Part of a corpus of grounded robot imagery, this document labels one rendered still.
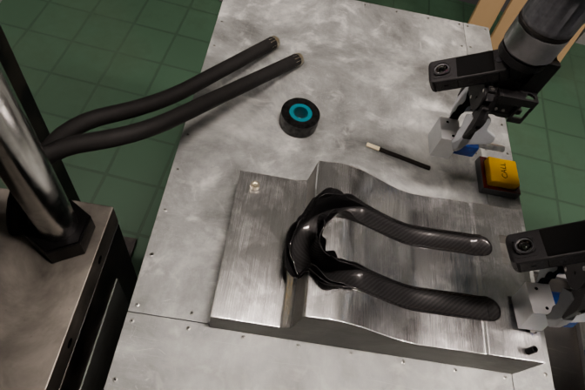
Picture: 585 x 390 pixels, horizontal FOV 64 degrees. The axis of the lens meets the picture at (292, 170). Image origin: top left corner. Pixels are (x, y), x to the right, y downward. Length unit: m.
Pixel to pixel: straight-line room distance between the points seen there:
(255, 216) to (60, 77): 1.55
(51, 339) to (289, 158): 0.50
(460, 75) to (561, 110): 1.94
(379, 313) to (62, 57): 1.87
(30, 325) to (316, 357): 0.44
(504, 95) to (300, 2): 0.66
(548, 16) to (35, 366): 0.85
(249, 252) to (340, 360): 0.22
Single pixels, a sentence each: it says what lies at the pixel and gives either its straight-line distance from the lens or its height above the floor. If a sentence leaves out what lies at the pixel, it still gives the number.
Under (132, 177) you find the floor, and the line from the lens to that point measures 1.86.
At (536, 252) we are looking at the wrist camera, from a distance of 0.67.
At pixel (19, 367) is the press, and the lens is 0.84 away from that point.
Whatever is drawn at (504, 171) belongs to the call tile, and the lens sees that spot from 1.05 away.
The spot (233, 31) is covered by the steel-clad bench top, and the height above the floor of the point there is 0.80.
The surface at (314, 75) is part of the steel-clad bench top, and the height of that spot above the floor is 0.80.
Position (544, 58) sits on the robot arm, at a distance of 0.74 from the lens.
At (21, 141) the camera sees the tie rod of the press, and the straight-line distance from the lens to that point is 0.63.
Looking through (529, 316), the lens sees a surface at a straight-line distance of 0.79.
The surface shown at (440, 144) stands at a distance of 0.87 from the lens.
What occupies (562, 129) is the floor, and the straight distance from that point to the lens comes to 2.60.
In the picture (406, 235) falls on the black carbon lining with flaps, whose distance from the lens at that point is 0.82.
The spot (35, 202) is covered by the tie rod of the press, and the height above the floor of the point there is 0.96.
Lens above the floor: 1.57
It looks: 56 degrees down
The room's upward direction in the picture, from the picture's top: 16 degrees clockwise
